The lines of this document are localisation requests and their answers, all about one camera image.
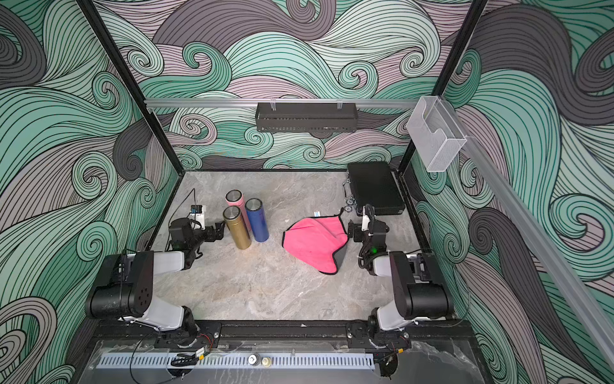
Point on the metal rings on case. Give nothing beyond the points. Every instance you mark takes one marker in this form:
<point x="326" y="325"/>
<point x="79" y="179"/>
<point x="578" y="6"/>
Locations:
<point x="348" y="199"/>

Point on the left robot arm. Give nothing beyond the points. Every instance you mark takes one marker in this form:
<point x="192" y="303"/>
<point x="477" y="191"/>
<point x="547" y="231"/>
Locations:
<point x="123" y="288"/>

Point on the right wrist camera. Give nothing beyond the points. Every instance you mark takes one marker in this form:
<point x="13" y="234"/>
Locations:
<point x="368" y="216"/>

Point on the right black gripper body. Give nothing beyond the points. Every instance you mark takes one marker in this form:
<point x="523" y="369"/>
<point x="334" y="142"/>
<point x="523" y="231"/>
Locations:
<point x="361" y="231"/>

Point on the black case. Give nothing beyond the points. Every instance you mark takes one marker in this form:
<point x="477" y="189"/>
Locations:
<point x="373" y="183"/>

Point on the white slotted cable duct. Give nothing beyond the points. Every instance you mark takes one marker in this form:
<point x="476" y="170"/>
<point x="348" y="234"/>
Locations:
<point x="301" y="361"/>

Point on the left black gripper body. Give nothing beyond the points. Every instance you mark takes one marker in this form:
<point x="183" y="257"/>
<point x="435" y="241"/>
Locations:
<point x="205" y="234"/>

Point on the clear plastic wall holder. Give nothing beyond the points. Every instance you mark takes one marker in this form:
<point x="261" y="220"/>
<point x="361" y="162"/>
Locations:
<point x="435" y="130"/>

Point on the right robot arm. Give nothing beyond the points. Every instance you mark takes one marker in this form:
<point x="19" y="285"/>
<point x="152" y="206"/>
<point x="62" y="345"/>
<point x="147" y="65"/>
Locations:
<point x="418" y="292"/>

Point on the black wall shelf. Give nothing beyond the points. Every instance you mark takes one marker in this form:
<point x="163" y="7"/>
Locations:
<point x="310" y="117"/>

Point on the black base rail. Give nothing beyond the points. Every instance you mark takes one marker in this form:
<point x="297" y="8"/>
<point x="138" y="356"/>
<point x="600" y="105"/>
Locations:
<point x="229" y="334"/>

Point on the pink thermos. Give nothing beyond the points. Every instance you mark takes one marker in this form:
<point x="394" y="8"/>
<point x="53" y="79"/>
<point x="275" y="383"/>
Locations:
<point x="236" y="198"/>

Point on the pink microfiber cloth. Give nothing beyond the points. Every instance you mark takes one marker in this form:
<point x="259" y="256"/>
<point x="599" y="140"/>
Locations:
<point x="319" y="242"/>

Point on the blue thermos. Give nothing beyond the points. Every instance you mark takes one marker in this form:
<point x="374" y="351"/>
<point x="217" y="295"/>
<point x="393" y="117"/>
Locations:
<point x="256" y="215"/>

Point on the gold thermos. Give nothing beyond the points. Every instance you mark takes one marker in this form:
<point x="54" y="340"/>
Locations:
<point x="235" y="223"/>

